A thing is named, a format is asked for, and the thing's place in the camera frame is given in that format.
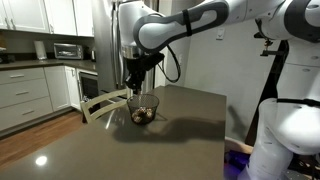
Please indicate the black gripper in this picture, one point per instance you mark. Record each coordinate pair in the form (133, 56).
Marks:
(136, 70)

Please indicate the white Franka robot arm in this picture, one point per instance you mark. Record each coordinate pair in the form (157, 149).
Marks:
(286, 126)

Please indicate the golden round objects in bowl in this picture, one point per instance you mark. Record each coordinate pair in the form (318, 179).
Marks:
(142, 115)

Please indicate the pale wooden chair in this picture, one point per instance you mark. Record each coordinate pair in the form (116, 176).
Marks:
(100, 106)

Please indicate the black undercounter beverage cooler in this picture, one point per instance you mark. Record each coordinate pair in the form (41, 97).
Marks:
(89, 86)

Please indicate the stainless steel refrigerator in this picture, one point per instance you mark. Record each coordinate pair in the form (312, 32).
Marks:
(106, 43)

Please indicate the narrow white lower cabinet door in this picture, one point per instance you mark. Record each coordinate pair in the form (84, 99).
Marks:
(72, 87)

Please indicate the silver toaster oven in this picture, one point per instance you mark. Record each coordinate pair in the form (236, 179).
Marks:
(68, 51)

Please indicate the wide white lower cabinet door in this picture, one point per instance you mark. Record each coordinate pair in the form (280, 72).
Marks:
(57, 87)

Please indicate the wide white cabinet door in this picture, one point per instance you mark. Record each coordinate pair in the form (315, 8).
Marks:
(57, 87)
(28, 15)

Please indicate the dark kitchen countertop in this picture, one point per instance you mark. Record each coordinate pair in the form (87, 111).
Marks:
(46, 63)

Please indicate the white paper towel roll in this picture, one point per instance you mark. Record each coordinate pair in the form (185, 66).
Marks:
(40, 50)

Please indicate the medium white drawer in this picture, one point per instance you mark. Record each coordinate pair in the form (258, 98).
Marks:
(23, 92)

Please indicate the deep white drawer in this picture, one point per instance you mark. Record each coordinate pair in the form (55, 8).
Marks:
(25, 113)

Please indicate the light wooden board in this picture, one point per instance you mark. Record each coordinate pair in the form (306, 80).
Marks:
(237, 145)

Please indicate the shallow white drawer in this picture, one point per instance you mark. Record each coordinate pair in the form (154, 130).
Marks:
(20, 76)

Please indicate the purple blue box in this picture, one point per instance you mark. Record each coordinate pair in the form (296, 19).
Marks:
(235, 163)

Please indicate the wide white upper cabinet door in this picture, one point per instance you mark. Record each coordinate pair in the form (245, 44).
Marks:
(28, 15)

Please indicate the dark countertop appliance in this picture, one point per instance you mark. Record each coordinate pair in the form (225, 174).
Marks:
(4, 57)

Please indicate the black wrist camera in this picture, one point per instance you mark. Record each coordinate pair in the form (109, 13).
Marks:
(154, 60)

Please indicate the white wall outlet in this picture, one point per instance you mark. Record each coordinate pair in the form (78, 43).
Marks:
(181, 59)

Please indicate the white light switch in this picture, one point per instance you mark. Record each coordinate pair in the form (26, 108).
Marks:
(220, 33)

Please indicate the black camera stand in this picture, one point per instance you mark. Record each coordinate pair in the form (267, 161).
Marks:
(270, 86)

